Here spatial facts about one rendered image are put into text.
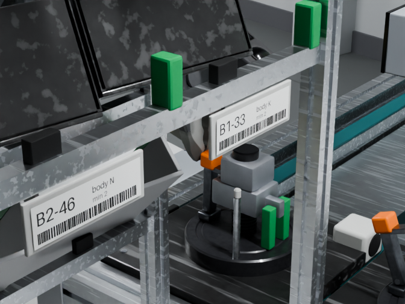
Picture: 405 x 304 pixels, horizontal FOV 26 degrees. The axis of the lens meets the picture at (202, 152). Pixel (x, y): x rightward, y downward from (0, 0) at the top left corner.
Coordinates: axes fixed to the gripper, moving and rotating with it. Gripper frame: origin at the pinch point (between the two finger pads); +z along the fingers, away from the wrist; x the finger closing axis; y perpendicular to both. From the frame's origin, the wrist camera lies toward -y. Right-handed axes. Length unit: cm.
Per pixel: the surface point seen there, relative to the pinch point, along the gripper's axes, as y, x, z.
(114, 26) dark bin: -20.9, 34.7, -26.9
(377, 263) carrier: -20.7, -6.3, 10.2
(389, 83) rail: 8, -64, 11
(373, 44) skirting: 155, -337, 100
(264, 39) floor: 220, -329, 108
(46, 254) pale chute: -8.2, 31.3, -3.7
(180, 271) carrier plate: -4.2, 9.1, 10.3
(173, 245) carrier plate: 0.1, 5.2, 10.3
